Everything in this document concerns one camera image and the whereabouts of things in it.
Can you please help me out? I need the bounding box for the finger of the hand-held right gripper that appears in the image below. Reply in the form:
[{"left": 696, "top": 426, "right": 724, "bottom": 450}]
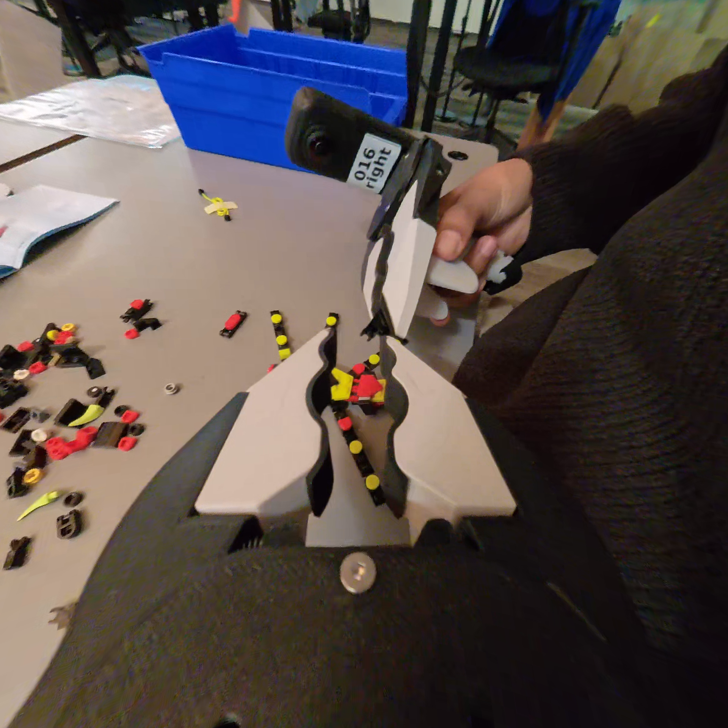
[
  {"left": 378, "top": 187, "right": 438, "bottom": 339},
  {"left": 362, "top": 226, "right": 393, "bottom": 328}
]

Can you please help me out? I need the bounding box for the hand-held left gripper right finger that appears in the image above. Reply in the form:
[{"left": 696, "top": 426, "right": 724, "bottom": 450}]
[{"left": 380, "top": 337, "right": 518, "bottom": 545}]

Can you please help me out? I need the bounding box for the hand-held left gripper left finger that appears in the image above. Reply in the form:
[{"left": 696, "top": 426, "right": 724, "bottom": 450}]
[{"left": 195, "top": 329, "right": 339, "bottom": 547}]

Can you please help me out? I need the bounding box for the black yellow lego spider model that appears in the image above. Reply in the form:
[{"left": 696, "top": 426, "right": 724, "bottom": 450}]
[{"left": 268, "top": 310, "right": 389, "bottom": 508}]

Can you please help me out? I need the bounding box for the person's right forearm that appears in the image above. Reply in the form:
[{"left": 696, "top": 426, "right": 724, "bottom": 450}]
[{"left": 512, "top": 51, "right": 728, "bottom": 268}]

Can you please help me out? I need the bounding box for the pile of loose lego pieces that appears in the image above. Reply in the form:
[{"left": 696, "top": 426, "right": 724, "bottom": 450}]
[{"left": 0, "top": 298, "right": 163, "bottom": 570}]

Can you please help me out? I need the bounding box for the lego instruction booklet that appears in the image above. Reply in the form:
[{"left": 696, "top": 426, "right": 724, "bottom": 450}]
[{"left": 0, "top": 183, "right": 120, "bottom": 279}]

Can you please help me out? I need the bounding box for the person's right hand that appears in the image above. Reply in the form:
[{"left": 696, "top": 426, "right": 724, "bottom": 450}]
[{"left": 429, "top": 158, "right": 535, "bottom": 328}]

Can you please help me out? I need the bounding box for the blue plastic bin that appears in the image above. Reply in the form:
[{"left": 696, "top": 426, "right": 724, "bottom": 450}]
[{"left": 138, "top": 24, "right": 409, "bottom": 171}]

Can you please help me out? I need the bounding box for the black office chair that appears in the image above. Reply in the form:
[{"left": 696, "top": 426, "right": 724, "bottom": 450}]
[{"left": 449, "top": 0, "right": 570, "bottom": 143}]

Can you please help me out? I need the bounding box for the blue jacket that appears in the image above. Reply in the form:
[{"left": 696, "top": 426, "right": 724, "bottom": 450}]
[{"left": 489, "top": 0, "right": 622, "bottom": 120}]

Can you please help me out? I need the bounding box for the clear plastic bag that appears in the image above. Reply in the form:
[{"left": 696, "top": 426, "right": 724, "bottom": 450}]
[{"left": 0, "top": 74, "right": 182, "bottom": 150}]

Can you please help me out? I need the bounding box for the yellow cord with tape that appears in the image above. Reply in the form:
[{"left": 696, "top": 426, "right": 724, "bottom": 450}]
[{"left": 198, "top": 189, "right": 238, "bottom": 223}]

